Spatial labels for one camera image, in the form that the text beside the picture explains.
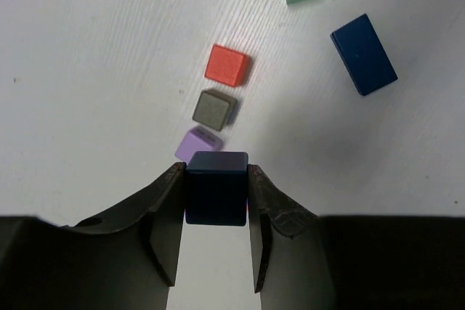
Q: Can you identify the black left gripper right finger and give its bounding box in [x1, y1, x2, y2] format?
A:
[248, 165, 464, 309]

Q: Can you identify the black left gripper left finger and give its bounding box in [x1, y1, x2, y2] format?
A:
[1, 163, 185, 309]

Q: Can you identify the blue cube block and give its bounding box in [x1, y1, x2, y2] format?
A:
[185, 151, 248, 227]

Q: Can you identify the purple wood block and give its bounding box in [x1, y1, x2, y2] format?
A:
[174, 126, 223, 163]

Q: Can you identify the brown wood block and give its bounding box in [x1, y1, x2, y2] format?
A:
[192, 89, 238, 131]

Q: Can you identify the red wood block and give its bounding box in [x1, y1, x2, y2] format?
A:
[204, 44, 251, 87]

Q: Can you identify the dark blue long block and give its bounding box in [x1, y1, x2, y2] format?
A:
[330, 14, 397, 97]

